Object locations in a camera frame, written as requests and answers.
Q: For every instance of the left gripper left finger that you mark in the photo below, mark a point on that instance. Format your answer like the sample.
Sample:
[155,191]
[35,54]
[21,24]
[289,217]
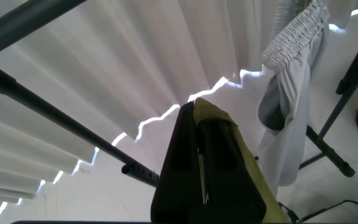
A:
[176,174]

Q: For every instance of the white curtain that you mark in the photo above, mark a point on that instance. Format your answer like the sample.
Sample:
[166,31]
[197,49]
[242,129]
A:
[120,62]

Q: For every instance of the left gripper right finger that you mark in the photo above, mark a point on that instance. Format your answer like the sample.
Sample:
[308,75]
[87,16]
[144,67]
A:
[228,180]

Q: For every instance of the green garment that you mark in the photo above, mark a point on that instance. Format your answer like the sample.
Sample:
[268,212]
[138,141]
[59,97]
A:
[208,112]

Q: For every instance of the black clothes rack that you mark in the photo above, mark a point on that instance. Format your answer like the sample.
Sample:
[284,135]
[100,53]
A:
[42,109]

